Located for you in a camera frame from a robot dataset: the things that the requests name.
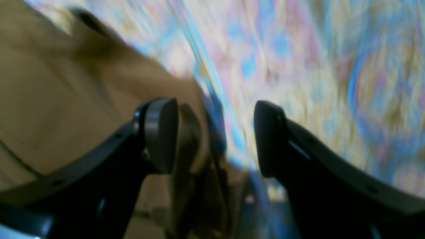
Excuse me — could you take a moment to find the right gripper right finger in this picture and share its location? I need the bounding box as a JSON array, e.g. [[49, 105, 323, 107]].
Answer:
[[254, 101, 425, 239]]

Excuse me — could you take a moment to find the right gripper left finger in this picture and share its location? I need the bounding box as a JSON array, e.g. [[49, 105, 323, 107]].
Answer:
[[1, 97, 179, 239]]

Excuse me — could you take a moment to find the brown t-shirt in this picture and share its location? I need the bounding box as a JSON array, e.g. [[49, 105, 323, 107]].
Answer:
[[1, 0, 247, 239]]

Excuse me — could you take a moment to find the patterned tile tablecloth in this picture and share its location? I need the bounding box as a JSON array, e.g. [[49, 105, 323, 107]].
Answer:
[[27, 0, 425, 239]]

